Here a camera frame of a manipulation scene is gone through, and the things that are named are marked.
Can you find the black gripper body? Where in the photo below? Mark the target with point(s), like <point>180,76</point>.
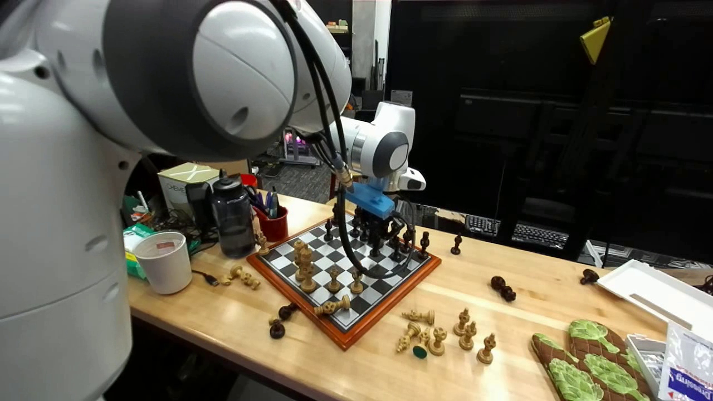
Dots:
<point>384,226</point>

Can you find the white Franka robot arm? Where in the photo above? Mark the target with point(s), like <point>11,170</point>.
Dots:
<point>112,147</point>

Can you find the light wooden chess piece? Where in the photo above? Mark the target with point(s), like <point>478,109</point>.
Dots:
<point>344,302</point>
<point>485,351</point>
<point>438,342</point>
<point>327,306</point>
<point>243,276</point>
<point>298,248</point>
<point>356,281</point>
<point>469,338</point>
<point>307,281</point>
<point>462,323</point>
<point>306,261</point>
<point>262,246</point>
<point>335,281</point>
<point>405,340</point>
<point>419,318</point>

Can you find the wooden framed chessboard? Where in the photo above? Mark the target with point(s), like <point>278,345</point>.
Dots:
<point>367,307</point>

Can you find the chess piece with green felt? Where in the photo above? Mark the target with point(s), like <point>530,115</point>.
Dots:
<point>419,351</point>

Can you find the red pen cup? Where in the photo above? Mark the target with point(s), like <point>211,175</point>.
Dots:
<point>273,226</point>

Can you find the black marker pen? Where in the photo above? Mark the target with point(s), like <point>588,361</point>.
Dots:
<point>273,201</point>

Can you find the lit computer case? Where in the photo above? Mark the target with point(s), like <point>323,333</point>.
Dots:
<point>298,147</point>

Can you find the blue pen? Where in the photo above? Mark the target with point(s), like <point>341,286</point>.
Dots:
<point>259,198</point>

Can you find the black keyboard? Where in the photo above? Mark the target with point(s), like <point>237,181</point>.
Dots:
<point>534,234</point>

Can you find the small red lid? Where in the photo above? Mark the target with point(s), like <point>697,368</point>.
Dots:
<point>250,178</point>

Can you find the white and green box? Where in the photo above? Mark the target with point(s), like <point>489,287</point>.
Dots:
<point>180,186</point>

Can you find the brown green oven mitt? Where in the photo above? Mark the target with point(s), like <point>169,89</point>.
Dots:
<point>571,374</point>
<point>605,352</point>

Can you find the large black cabinet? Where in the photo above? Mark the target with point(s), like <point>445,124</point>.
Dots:
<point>594,147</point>

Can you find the green wipes packet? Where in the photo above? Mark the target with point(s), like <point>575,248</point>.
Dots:
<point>136,240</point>

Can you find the white foam tray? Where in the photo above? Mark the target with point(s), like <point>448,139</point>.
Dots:
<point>658,293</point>

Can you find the clear plastic container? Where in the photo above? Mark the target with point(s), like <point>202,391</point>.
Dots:
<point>646,358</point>

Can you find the yellow triangular sign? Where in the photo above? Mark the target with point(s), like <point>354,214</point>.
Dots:
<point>595,37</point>

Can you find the clear bag with blue print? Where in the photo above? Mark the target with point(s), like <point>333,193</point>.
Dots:
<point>687,363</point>

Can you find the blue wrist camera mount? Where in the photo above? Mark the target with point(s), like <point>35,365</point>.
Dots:
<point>370,201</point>

